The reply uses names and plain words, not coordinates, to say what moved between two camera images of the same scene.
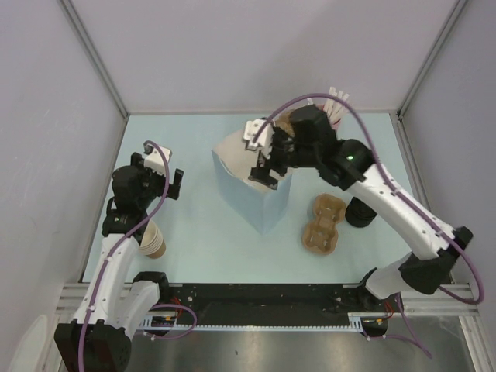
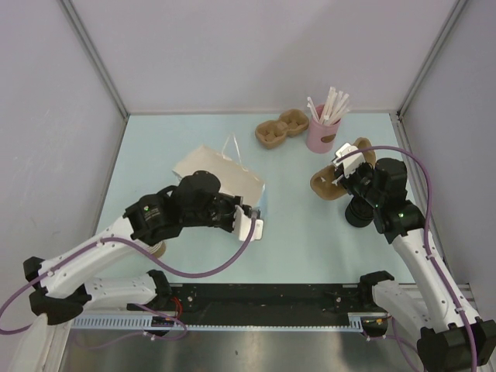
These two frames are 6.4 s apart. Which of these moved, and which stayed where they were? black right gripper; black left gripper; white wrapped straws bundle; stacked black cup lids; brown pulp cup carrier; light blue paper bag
Moved: brown pulp cup carrier; light blue paper bag; black right gripper; black left gripper
Stayed: white wrapped straws bundle; stacked black cup lids
